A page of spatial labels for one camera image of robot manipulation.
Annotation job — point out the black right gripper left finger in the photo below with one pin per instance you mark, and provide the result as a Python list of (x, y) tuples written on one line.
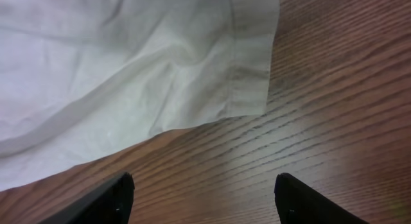
[(109, 203)]

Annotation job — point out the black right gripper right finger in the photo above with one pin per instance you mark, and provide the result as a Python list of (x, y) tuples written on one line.
[(297, 203)]

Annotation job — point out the beige cargo shorts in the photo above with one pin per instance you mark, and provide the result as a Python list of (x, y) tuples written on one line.
[(83, 79)]

